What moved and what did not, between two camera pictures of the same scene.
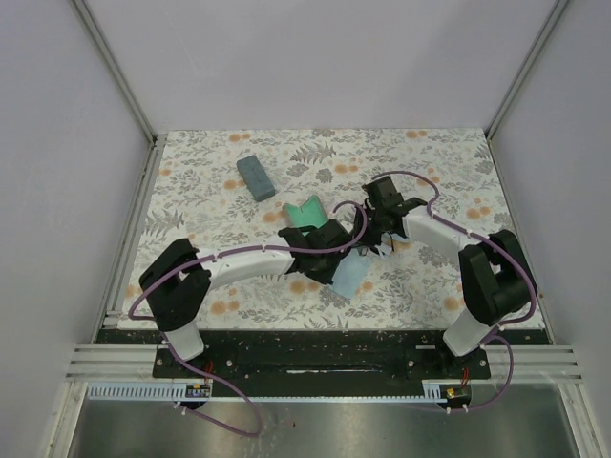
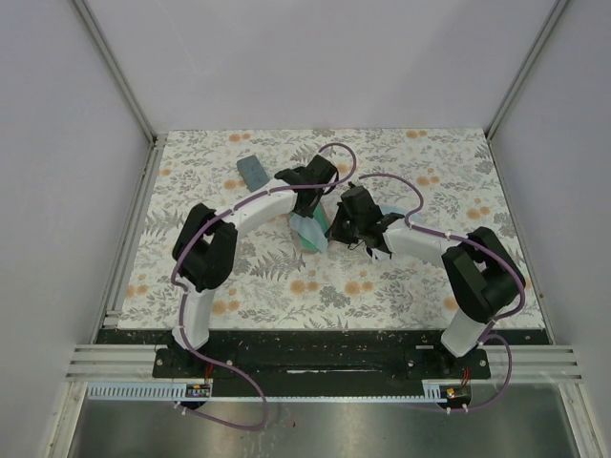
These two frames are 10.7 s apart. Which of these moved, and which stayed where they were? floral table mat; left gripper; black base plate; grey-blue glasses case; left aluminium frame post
Moved: left gripper
Stayed: left aluminium frame post; grey-blue glasses case; black base plate; floral table mat
